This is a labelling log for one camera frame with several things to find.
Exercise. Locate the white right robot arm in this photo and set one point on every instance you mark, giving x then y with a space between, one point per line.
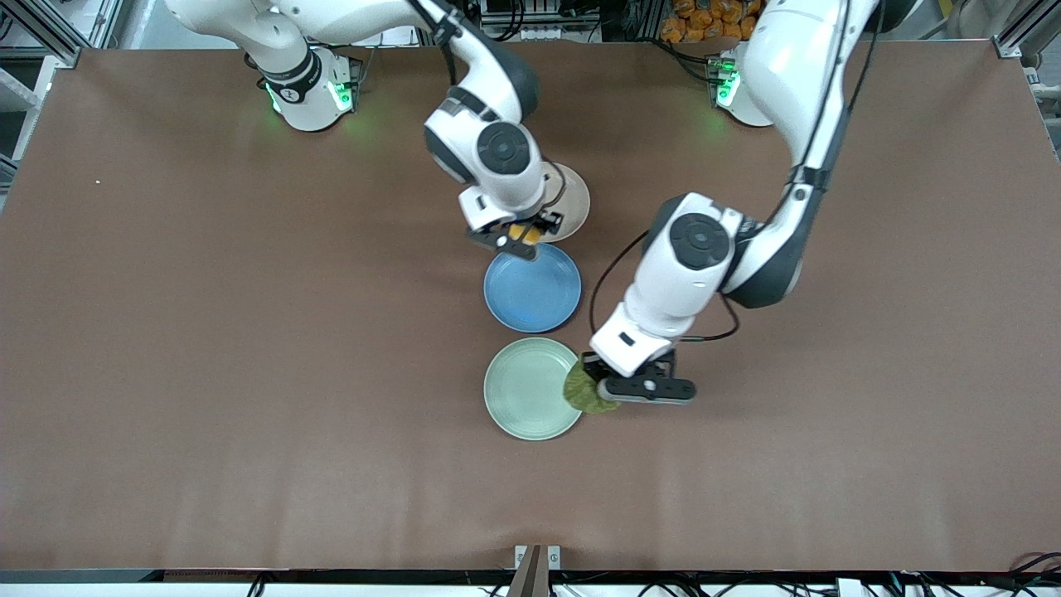
497 149

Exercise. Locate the metal table edge bracket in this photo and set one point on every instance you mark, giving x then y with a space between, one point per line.
537 572

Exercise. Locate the blue plate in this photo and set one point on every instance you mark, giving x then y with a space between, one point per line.
530 290

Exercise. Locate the light green plate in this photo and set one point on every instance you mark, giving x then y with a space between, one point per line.
522 390

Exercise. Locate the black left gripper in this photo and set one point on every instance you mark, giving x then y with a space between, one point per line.
593 362

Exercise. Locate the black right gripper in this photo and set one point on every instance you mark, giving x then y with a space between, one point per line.
545 222

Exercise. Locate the green lettuce leaf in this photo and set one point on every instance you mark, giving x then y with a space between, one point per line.
580 390

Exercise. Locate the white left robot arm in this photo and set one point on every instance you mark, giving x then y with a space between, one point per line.
696 274

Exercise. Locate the yellow lemon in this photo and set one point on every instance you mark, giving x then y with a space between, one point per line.
522 234

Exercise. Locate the black equipment rack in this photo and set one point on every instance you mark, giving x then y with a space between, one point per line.
580 16

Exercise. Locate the black table edge rail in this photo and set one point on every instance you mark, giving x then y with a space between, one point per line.
249 575

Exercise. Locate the grey metal side frame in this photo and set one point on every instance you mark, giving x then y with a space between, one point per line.
12 91

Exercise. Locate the beige plate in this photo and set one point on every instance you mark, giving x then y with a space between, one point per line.
574 203

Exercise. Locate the bag of orange items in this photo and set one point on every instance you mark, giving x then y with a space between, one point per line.
704 21

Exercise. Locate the aluminium frame profile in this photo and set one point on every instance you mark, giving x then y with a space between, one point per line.
1015 37
50 33

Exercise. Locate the white plug box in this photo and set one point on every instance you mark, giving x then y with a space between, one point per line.
851 587

